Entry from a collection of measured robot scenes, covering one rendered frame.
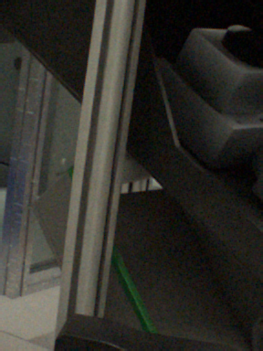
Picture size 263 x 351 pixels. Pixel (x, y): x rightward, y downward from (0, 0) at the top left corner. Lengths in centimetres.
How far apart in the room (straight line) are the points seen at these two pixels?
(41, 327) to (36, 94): 30
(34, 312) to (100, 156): 90
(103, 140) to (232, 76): 8
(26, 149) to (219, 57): 86
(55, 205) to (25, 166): 81
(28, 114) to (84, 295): 86
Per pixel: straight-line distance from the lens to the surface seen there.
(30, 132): 147
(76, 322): 32
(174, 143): 61
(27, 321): 145
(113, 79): 60
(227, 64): 64
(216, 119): 64
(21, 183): 149
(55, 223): 68
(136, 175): 64
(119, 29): 59
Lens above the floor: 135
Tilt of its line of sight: 12 degrees down
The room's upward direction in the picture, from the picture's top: 8 degrees clockwise
